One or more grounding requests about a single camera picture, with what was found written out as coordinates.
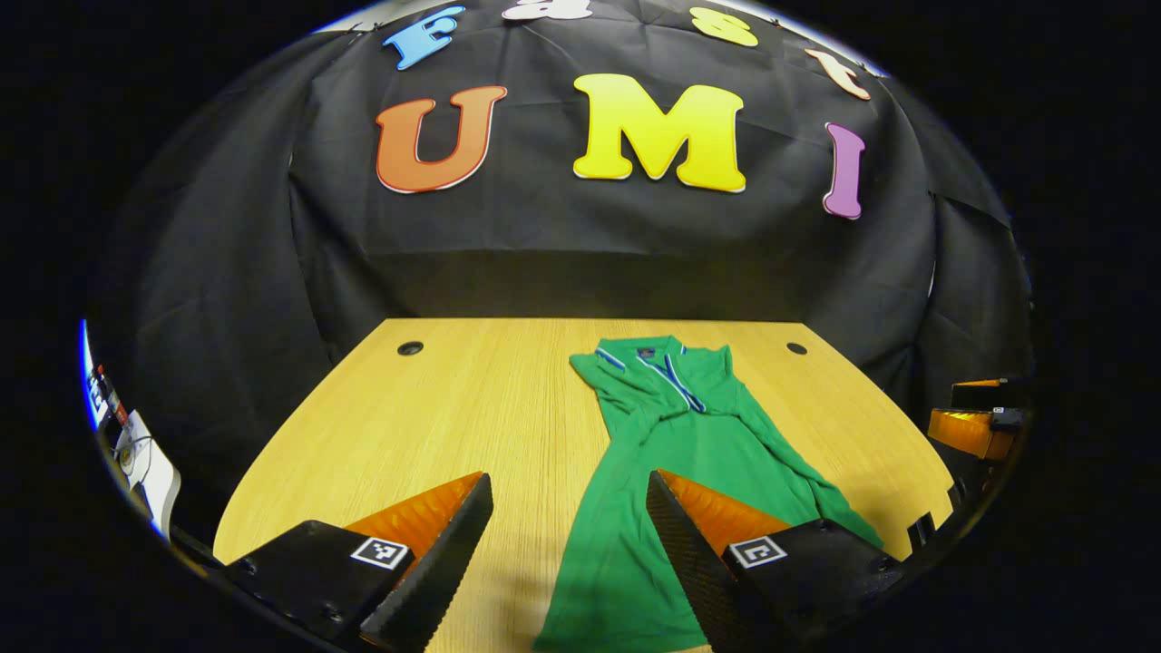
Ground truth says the green T-shirt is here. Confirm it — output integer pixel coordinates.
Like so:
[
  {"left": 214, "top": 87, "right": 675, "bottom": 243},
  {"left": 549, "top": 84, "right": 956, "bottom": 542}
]
[{"left": 533, "top": 335, "right": 886, "bottom": 653}]

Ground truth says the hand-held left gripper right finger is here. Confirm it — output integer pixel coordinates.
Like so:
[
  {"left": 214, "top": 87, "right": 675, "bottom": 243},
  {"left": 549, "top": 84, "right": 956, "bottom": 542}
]
[{"left": 645, "top": 468, "right": 905, "bottom": 653}]

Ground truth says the white side table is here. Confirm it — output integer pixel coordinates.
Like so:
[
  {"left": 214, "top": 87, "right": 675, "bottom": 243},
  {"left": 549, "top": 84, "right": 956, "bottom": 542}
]
[{"left": 113, "top": 410, "right": 182, "bottom": 538}]

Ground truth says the black backdrop cloth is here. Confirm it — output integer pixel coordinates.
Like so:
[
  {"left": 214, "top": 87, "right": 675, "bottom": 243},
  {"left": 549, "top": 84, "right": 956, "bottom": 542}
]
[{"left": 86, "top": 0, "right": 1035, "bottom": 509}]

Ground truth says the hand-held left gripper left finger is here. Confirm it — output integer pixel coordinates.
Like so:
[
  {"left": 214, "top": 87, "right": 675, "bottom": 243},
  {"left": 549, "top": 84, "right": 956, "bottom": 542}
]
[{"left": 220, "top": 472, "right": 495, "bottom": 653}]

